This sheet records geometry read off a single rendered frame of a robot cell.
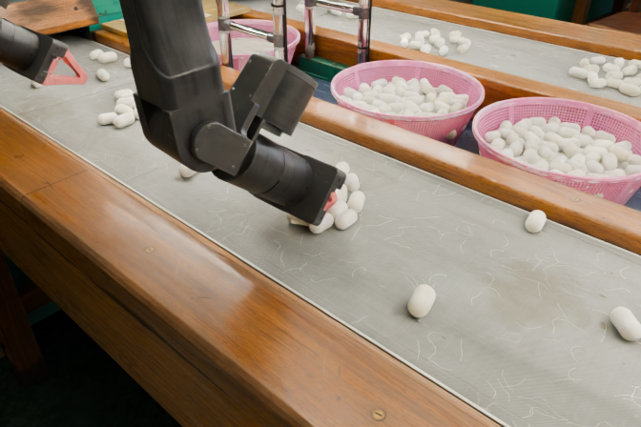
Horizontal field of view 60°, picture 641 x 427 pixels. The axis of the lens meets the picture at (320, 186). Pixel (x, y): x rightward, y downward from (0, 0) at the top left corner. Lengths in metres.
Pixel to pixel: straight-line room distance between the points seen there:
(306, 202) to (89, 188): 0.29
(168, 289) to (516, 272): 0.36
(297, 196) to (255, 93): 0.13
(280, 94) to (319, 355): 0.24
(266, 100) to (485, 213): 0.33
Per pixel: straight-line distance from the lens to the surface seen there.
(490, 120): 0.96
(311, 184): 0.60
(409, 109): 0.98
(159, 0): 0.45
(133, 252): 0.63
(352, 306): 0.57
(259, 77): 0.52
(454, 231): 0.69
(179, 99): 0.46
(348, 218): 0.66
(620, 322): 0.60
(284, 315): 0.53
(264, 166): 0.53
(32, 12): 1.32
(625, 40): 1.42
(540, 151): 0.90
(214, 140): 0.48
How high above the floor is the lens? 1.14
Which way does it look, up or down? 32 degrees down
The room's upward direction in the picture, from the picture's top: straight up
